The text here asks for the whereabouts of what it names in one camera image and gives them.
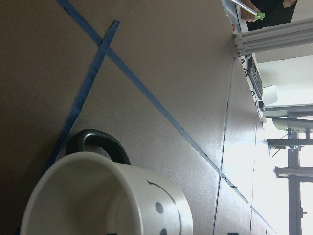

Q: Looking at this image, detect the white smiley mug black handle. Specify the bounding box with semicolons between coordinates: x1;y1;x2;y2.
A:
20;129;193;235

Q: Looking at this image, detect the black metal stand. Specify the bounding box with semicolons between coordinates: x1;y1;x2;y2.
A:
267;139;313;235

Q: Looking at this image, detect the person in black shirt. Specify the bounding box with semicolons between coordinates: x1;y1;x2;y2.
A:
241;0;297;31

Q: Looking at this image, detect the aluminium frame post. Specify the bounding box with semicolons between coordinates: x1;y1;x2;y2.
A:
233;18;313;56

